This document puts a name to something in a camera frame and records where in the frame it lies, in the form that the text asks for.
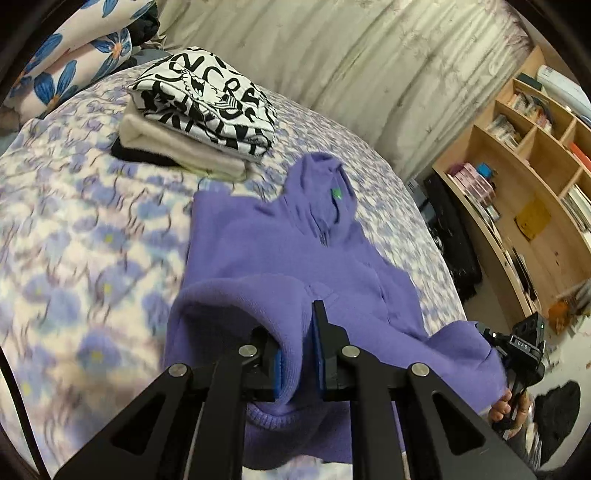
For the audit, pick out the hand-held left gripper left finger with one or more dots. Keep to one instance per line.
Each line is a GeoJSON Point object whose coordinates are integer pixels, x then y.
{"type": "Point", "coordinates": [277, 376]}

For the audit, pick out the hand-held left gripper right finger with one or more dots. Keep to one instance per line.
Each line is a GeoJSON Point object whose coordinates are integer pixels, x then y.
{"type": "Point", "coordinates": [317, 357]}

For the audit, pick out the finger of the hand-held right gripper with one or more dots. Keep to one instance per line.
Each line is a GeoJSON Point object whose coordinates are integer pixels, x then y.
{"type": "Point", "coordinates": [485, 333]}

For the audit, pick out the purple zip hoodie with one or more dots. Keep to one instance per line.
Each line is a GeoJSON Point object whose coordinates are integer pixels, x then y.
{"type": "Point", "coordinates": [295, 258]}

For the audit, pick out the black and white printed garment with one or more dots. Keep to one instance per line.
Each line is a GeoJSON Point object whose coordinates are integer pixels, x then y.
{"type": "Point", "coordinates": [207, 104]}

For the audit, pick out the person's right forearm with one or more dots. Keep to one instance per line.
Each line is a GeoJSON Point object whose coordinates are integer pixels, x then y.
{"type": "Point", "coordinates": [524, 450]}

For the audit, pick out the black clothes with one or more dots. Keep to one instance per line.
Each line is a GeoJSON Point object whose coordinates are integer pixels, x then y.
{"type": "Point", "coordinates": [148, 21]}

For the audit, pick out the person's right hand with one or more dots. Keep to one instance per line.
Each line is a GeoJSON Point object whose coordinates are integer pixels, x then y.
{"type": "Point", "coordinates": [501, 408]}

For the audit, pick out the dark cloth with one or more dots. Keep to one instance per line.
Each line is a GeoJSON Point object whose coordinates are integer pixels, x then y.
{"type": "Point", "coordinates": [558, 415]}

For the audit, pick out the black bag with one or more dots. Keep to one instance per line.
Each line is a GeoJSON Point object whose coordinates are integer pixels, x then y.
{"type": "Point", "coordinates": [455, 240]}

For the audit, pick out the yellow envelope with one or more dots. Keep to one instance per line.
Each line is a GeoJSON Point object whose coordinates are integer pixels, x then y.
{"type": "Point", "coordinates": [533, 218]}

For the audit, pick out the stack of pink boxes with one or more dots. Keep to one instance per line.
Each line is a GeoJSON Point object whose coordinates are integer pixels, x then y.
{"type": "Point", "coordinates": [471, 182]}

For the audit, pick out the wooden bookshelf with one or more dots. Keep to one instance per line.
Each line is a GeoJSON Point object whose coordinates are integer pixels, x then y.
{"type": "Point", "coordinates": [545, 184]}

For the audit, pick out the beige folded garment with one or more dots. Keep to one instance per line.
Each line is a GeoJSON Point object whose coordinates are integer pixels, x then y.
{"type": "Point", "coordinates": [175, 147]}

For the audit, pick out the black folded garment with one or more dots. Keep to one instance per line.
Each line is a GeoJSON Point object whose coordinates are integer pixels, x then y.
{"type": "Point", "coordinates": [138, 154]}

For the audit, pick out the cream curtain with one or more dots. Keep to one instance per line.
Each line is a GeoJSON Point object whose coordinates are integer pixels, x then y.
{"type": "Point", "coordinates": [351, 60]}

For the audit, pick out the blue flower rolled blanket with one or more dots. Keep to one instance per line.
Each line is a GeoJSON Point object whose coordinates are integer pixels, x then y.
{"type": "Point", "coordinates": [69, 60]}

